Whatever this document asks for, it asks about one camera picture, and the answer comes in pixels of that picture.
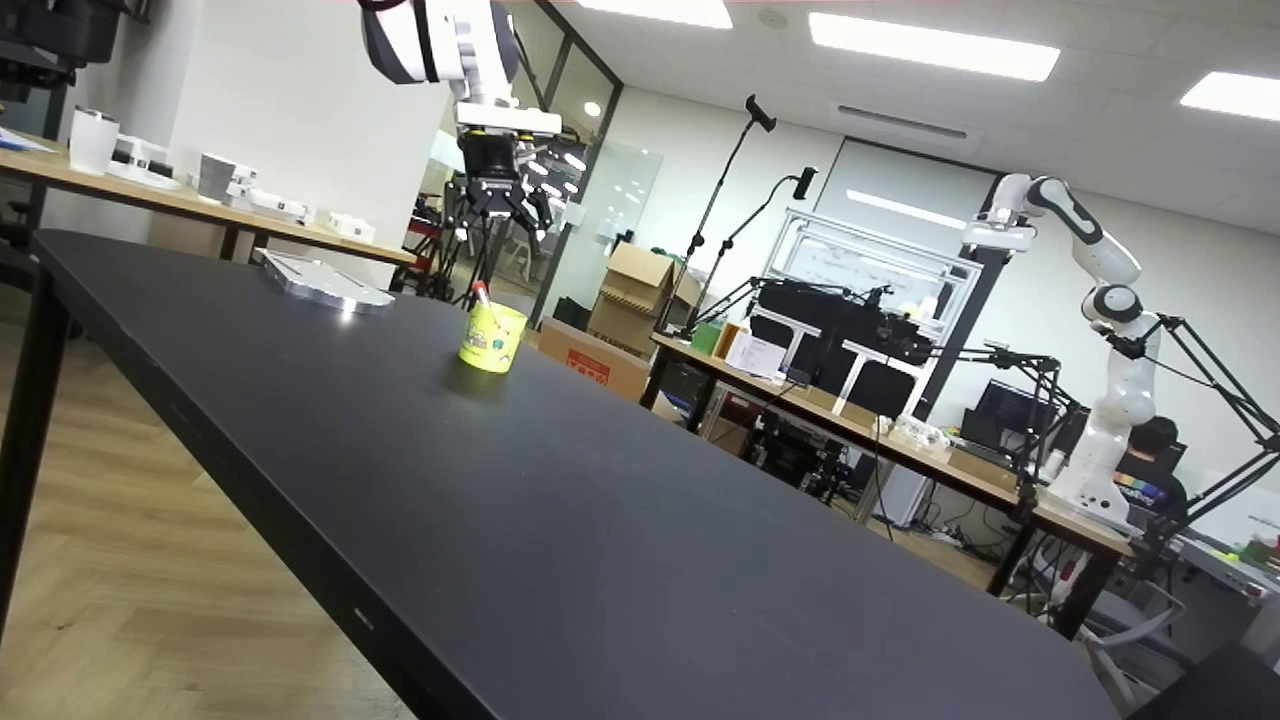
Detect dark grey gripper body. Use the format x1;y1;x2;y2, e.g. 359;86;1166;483
455;126;560;223

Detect yellow-green printed mug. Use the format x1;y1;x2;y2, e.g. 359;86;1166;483
455;292;532;380

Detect stacked plain cardboard boxes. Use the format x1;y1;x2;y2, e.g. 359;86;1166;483
583;239;685;361

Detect cardboard box with red label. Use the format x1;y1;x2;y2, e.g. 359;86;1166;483
528;316;659;404

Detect silver metal mounting plate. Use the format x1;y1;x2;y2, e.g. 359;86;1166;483
249;242;399;316

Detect white device box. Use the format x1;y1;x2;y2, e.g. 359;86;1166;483
194;149;259;204

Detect light wooden side desk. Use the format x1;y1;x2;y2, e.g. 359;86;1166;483
0;138;422;273

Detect long wooden desk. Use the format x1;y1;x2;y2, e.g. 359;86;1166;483
644;328;1139;638

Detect white carton on desk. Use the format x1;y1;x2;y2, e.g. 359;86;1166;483
65;103;123;180

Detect small dark monitor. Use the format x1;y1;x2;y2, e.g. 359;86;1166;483
957;376;1090;472

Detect tall black camera stand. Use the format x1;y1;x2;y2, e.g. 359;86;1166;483
681;86;781;341

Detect white metal frame rack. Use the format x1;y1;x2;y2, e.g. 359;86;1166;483
755;204;991;418

